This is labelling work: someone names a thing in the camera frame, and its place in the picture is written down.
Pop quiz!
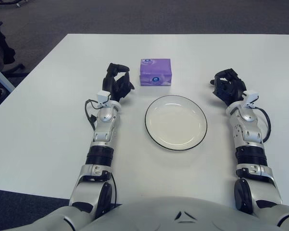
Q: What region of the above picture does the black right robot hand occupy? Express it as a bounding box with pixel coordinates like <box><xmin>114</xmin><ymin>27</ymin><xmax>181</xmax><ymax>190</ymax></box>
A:
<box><xmin>209</xmin><ymin>68</ymin><xmax>247</xmax><ymax>106</ymax></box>

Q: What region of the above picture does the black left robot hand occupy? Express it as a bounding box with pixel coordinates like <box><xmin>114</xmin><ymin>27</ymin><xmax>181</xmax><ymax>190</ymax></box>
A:
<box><xmin>102</xmin><ymin>62</ymin><xmax>136</xmax><ymax>103</ymax></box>

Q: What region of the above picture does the purple tissue paper pack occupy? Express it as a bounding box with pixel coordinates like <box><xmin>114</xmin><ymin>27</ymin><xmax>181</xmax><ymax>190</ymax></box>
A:
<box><xmin>138</xmin><ymin>58</ymin><xmax>172</xmax><ymax>87</ymax></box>

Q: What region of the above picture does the white plate black rim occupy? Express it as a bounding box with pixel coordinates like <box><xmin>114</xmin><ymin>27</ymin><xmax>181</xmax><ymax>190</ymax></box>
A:
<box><xmin>144</xmin><ymin>95</ymin><xmax>208</xmax><ymax>152</ymax></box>

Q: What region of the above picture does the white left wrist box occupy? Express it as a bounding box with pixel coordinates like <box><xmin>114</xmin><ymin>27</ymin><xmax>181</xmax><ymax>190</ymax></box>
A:
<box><xmin>97</xmin><ymin>90</ymin><xmax>111</xmax><ymax>108</ymax></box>

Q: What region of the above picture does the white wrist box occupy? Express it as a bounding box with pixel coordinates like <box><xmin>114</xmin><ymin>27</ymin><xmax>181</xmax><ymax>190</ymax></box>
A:
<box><xmin>97</xmin><ymin>90</ymin><xmax>111</xmax><ymax>108</ymax></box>
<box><xmin>242</xmin><ymin>89</ymin><xmax>259</xmax><ymax>108</ymax></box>

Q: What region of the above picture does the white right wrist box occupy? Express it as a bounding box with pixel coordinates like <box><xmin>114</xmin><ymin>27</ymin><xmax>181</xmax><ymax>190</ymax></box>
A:
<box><xmin>242</xmin><ymin>89</ymin><xmax>259</xmax><ymax>108</ymax></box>

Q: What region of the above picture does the white neighbouring desk edge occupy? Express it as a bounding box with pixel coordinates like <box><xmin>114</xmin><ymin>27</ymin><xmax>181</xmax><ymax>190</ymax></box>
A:
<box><xmin>0</xmin><ymin>61</ymin><xmax>16</xmax><ymax>93</ymax></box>

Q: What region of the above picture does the silver robot torso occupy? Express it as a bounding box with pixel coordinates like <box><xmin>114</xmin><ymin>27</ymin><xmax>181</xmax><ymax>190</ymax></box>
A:
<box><xmin>79</xmin><ymin>196</ymin><xmax>282</xmax><ymax>231</ymax></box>

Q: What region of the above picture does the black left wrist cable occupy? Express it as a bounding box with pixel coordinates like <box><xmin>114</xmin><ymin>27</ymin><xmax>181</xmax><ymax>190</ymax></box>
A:
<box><xmin>84</xmin><ymin>99</ymin><xmax>99</xmax><ymax>132</ymax></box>

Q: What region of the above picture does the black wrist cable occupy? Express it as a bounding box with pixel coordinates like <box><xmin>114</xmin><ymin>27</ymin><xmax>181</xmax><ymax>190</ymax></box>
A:
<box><xmin>84</xmin><ymin>99</ymin><xmax>99</xmax><ymax>132</ymax></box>
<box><xmin>253</xmin><ymin>107</ymin><xmax>272</xmax><ymax>142</ymax></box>

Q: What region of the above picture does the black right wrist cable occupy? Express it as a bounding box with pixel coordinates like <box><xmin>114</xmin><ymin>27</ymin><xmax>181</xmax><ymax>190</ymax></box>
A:
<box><xmin>253</xmin><ymin>107</ymin><xmax>272</xmax><ymax>142</ymax></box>

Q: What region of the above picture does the long black arm cable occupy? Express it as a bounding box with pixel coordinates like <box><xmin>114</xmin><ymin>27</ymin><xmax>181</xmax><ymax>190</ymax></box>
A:
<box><xmin>110</xmin><ymin>173</ymin><xmax>118</xmax><ymax>207</ymax></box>

